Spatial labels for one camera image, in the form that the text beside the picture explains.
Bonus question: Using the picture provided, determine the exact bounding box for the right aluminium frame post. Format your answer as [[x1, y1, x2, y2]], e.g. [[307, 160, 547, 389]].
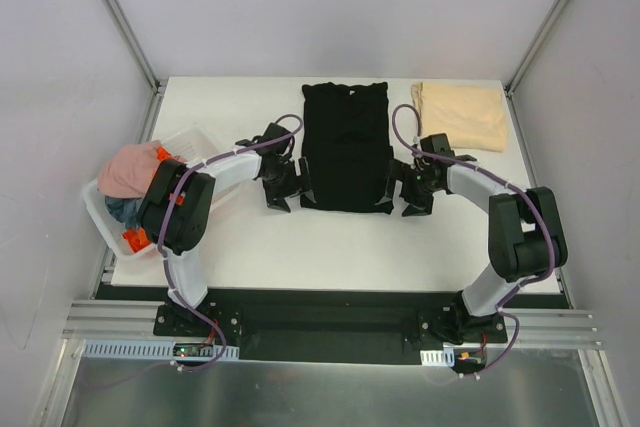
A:
[[505, 0, 572, 99]]

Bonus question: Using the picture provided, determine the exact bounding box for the black t shirt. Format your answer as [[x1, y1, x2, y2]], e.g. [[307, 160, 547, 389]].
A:
[[300, 82, 394, 214]]

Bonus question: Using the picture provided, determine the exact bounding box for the aluminium frame post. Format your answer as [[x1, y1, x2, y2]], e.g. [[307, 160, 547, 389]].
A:
[[102, 0, 162, 94], [505, 0, 572, 99]]

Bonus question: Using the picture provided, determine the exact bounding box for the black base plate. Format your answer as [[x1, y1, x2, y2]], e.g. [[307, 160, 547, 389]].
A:
[[153, 288, 507, 365]]

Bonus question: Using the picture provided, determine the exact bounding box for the folded beige t shirt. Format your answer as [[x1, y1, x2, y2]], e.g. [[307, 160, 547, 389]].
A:
[[411, 82, 508, 152]]

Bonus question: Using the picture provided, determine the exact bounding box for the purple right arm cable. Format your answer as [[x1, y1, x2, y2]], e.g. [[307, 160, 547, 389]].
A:
[[392, 104, 559, 388]]

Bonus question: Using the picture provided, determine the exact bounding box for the pink t shirt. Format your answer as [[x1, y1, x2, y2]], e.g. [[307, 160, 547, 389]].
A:
[[97, 140, 162, 199]]

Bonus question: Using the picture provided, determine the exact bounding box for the grey blue t shirt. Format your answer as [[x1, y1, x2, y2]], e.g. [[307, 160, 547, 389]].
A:
[[105, 196, 142, 229]]

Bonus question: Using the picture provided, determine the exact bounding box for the right grey cable duct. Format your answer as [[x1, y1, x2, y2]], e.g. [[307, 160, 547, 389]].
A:
[[420, 348, 455, 368]]

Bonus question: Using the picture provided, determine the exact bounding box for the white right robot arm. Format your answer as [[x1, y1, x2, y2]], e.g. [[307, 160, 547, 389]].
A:
[[381, 134, 568, 345]]

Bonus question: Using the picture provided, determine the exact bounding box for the orange t shirt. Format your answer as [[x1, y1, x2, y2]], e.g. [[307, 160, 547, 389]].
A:
[[122, 146, 172, 253]]

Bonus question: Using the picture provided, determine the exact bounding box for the left aluminium frame post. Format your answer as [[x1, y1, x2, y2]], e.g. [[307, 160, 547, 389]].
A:
[[102, 0, 162, 94]]

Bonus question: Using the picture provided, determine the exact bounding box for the white plastic laundry basket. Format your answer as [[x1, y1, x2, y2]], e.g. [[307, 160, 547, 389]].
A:
[[82, 124, 223, 261]]

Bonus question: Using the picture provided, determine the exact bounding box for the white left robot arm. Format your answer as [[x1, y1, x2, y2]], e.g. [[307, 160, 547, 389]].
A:
[[136, 121, 429, 343]]

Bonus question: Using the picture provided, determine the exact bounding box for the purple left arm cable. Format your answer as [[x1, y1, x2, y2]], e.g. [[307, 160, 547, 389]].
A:
[[74, 114, 305, 388]]

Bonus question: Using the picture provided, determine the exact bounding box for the left grey cable duct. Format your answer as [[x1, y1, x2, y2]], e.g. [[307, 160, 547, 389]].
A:
[[83, 340, 240, 362]]

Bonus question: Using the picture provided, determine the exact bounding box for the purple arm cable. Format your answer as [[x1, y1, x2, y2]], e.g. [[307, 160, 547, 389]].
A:
[[392, 104, 559, 388], [74, 114, 305, 388]]

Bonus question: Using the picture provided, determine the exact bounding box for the grey cable duct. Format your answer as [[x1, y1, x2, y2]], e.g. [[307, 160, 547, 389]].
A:
[[420, 348, 455, 368], [83, 340, 240, 362]]

